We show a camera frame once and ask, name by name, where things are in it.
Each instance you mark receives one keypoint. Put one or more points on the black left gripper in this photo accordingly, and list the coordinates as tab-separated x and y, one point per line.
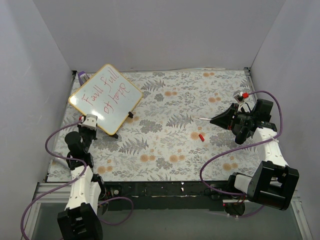
85	132

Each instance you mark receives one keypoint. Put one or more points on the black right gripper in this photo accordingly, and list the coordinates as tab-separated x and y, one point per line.
233	120

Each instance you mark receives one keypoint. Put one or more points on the red whiteboard marker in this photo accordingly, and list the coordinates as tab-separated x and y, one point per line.
204	119

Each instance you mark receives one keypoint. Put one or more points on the red marker cap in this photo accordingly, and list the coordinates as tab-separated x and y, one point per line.
201	137

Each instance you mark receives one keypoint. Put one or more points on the yellow framed whiteboard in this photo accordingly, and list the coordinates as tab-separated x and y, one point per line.
109	96

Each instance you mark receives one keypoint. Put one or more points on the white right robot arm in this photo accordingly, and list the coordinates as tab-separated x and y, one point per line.
273	182

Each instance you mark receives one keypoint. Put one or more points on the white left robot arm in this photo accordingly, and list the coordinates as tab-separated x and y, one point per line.
79	220

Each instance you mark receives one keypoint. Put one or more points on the silver microphone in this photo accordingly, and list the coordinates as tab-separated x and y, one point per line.
59	160

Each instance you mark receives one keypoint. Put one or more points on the black orange-tipped flashlight on stand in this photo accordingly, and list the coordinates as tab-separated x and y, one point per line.
241	133

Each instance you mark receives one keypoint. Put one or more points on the floral patterned tablecloth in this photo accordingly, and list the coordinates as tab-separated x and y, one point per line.
162	141

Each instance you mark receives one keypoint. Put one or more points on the purple metronome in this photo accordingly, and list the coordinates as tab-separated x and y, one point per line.
82	77

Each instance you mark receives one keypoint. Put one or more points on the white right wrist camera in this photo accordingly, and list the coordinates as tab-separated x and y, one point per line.
241	98

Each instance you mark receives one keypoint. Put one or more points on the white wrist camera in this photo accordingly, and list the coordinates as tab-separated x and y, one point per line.
89	121
241	98

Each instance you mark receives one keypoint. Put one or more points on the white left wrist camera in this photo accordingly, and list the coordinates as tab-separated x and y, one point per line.
89	121

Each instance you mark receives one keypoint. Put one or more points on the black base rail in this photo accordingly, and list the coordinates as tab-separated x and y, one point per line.
167	195

